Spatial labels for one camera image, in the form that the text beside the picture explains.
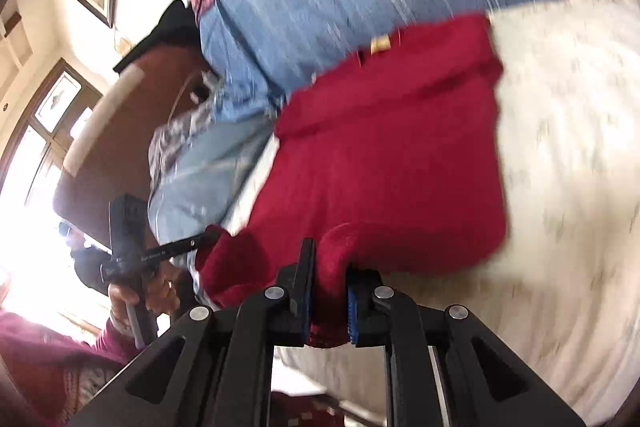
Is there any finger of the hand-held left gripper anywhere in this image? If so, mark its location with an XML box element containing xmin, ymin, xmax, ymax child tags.
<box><xmin>135</xmin><ymin>229</ymin><xmax>221</xmax><ymax>265</ymax></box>

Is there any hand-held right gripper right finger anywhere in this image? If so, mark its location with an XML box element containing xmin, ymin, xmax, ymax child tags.
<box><xmin>346</xmin><ymin>267</ymin><xmax>588</xmax><ymax>427</ymax></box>

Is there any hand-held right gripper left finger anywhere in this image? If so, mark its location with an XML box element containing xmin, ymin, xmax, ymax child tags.
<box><xmin>67</xmin><ymin>237</ymin><xmax>317</xmax><ymax>427</ymax></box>

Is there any red knit garment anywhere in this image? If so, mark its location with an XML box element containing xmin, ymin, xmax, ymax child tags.
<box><xmin>192</xmin><ymin>12</ymin><xmax>511</xmax><ymax>350</ymax></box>

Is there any person's left forearm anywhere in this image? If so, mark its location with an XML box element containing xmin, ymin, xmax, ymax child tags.
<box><xmin>0</xmin><ymin>309</ymin><xmax>136</xmax><ymax>427</ymax></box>

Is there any person's left hand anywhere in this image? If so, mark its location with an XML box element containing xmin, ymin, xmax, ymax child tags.
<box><xmin>107</xmin><ymin>264</ymin><xmax>182</xmax><ymax>348</ymax></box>

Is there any light blue cloth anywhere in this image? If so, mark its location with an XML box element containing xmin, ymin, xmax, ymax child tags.
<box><xmin>147</xmin><ymin>102</ymin><xmax>276</xmax><ymax>248</ymax></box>

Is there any brown wooden headboard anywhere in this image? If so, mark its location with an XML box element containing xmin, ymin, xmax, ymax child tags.
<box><xmin>52</xmin><ymin>42</ymin><xmax>226</xmax><ymax>253</ymax></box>

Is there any wooden framed window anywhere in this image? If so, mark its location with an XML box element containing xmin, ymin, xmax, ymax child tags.
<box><xmin>0</xmin><ymin>57</ymin><xmax>106</xmax><ymax>218</ymax></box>

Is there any black cloth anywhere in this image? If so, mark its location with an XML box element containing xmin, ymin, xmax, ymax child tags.
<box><xmin>112</xmin><ymin>0</ymin><xmax>203</xmax><ymax>75</ymax></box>

